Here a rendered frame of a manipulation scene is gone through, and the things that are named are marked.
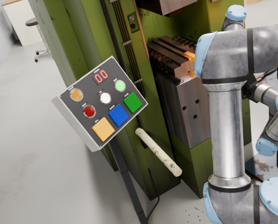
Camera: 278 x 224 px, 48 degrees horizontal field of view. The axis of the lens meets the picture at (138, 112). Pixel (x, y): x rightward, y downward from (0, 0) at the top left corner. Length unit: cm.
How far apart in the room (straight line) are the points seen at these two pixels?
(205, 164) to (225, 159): 118
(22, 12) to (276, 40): 567
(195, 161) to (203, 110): 35
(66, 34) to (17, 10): 429
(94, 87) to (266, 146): 72
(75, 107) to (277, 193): 79
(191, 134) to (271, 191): 100
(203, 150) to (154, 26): 85
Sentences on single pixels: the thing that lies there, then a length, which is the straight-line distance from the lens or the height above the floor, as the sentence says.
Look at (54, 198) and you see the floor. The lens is 265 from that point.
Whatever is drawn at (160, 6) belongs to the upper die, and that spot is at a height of 132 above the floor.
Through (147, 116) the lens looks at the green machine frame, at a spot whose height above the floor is 68.
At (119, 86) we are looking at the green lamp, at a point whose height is 109.
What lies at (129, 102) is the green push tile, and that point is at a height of 102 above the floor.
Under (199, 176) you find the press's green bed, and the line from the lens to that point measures 208.
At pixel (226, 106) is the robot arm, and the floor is 126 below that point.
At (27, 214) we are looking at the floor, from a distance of 267.
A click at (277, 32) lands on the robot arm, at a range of 85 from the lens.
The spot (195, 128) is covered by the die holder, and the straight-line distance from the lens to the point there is 183.
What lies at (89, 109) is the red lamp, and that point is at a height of 110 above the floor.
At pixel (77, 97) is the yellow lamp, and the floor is 116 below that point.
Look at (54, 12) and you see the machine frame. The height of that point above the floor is 133.
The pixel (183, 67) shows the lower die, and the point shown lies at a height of 97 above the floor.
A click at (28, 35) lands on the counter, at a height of 17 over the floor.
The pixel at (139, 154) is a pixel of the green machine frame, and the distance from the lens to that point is 198.
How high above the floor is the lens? 175
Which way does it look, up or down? 34 degrees down
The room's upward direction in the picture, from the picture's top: 17 degrees counter-clockwise
